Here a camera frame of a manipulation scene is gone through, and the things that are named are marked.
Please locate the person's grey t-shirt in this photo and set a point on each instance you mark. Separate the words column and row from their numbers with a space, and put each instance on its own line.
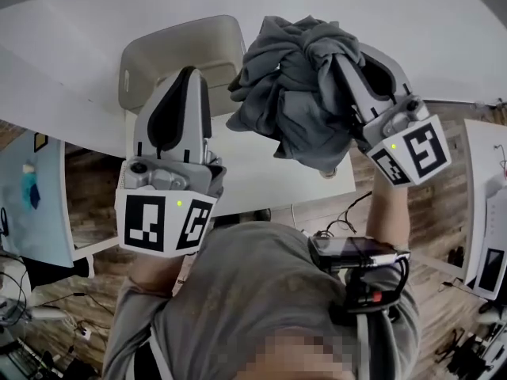
column 245, row 291

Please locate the person's left forearm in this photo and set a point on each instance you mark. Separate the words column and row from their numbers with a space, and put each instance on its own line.
column 158, row 271

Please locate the blue plush toy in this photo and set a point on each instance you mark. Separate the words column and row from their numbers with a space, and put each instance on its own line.
column 29, row 188

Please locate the person's right forearm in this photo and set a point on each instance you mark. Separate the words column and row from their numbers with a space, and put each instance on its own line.
column 388, row 212

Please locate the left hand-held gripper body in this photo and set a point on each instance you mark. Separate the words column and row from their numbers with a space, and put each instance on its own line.
column 144, row 222

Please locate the white device with screen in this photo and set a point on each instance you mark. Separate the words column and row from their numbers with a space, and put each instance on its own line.
column 495, row 220

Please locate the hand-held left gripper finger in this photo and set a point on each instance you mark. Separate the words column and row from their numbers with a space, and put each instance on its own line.
column 144, row 133
column 200, row 133

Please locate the light blue table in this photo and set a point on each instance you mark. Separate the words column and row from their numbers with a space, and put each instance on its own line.
column 47, row 212

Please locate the dark grey garment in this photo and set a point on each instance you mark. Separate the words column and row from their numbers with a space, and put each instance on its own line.
column 293, row 105

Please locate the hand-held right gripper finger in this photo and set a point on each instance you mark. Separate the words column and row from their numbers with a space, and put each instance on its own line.
column 358, row 97
column 398, row 77

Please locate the white plastic basket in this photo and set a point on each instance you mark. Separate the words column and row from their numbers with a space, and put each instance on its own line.
column 178, row 50

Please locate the person's black shoe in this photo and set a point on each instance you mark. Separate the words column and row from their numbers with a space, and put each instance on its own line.
column 263, row 214

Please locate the yellow black sticker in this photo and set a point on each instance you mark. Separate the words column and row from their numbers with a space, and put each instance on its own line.
column 40, row 143

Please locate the person's head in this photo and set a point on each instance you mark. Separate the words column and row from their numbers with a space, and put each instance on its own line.
column 309, row 354

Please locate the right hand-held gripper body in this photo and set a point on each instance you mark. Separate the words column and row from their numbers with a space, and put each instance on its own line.
column 424, row 149

